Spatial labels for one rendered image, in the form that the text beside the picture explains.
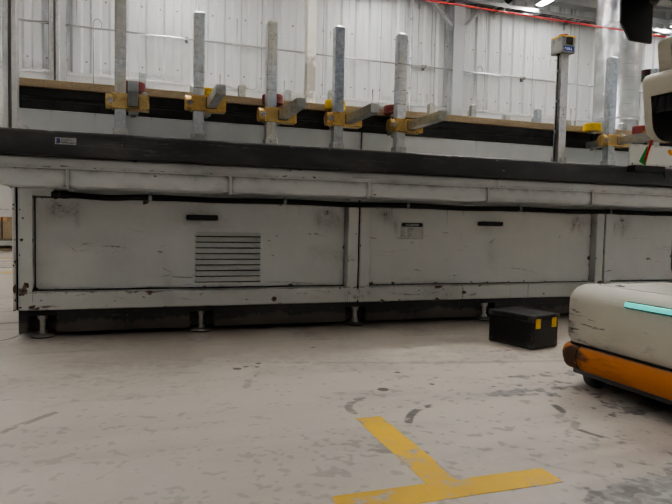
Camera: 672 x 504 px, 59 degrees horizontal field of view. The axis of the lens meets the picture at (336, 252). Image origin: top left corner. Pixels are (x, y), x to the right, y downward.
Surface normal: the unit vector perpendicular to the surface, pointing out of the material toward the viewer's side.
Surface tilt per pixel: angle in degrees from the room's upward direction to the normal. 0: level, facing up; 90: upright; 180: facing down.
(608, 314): 90
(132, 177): 90
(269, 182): 90
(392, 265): 90
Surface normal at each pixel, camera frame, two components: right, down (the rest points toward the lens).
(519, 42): 0.32, 0.06
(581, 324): -0.94, 0.00
